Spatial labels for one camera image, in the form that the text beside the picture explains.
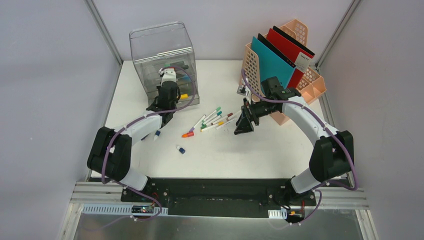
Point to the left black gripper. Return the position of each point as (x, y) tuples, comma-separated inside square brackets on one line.
[(168, 87)]

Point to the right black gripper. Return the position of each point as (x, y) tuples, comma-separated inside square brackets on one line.
[(244, 124)]

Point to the blue cap black highlighter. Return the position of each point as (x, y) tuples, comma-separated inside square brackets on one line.
[(182, 79)]

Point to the orange cap black highlighter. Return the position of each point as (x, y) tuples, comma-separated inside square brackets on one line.
[(184, 67)]

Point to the blue white small bottle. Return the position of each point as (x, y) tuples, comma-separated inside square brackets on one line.
[(156, 135)]

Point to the orange red short marker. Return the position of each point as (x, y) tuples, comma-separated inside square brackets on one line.
[(188, 134)]

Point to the clear grey drawer organizer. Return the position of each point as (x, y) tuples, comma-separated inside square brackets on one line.
[(154, 46)]

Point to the teal folder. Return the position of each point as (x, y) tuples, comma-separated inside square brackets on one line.
[(272, 62)]

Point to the red folder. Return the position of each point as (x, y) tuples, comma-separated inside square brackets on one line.
[(296, 52)]

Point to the green cap black highlighter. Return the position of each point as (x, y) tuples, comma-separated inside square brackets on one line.
[(175, 64)]

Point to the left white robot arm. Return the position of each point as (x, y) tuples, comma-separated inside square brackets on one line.
[(111, 151)]

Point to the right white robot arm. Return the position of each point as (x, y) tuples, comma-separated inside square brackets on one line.
[(333, 150)]

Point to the dark red cap marker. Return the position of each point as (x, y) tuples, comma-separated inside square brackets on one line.
[(222, 118)]

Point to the brown cap marker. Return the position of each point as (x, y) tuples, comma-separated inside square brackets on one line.
[(234, 115)]

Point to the yellow cap marker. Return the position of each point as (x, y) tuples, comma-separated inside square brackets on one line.
[(215, 125)]

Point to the teal cap marker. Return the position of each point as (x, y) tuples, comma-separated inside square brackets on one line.
[(213, 117)]

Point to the purple cap marker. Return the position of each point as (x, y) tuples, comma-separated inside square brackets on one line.
[(197, 123)]

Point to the peach plastic file rack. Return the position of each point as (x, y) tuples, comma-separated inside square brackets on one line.
[(311, 86)]

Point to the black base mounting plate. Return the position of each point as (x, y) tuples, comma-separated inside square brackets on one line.
[(230, 197)]

